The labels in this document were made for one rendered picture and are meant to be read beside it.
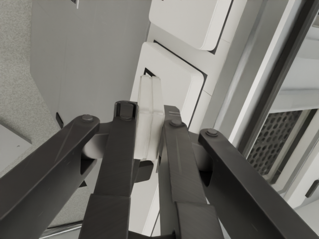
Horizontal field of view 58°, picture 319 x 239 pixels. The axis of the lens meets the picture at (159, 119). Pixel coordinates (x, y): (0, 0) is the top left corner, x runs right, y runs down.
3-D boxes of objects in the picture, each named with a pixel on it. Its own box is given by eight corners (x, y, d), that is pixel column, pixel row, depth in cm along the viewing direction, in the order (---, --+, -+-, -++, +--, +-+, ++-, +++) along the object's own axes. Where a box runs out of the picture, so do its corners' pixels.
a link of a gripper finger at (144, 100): (144, 160, 16) (131, 159, 16) (145, 112, 23) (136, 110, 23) (151, 112, 15) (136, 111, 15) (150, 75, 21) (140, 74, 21)
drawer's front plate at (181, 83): (107, 201, 51) (136, 253, 43) (143, 40, 37) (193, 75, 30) (116, 199, 52) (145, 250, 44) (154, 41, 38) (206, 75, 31)
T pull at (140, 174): (118, 192, 38) (123, 200, 37) (129, 147, 35) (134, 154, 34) (141, 187, 40) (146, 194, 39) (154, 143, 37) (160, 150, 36)
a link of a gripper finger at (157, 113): (151, 112, 15) (165, 114, 15) (150, 75, 21) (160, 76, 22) (144, 160, 16) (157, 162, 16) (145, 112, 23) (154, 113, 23)
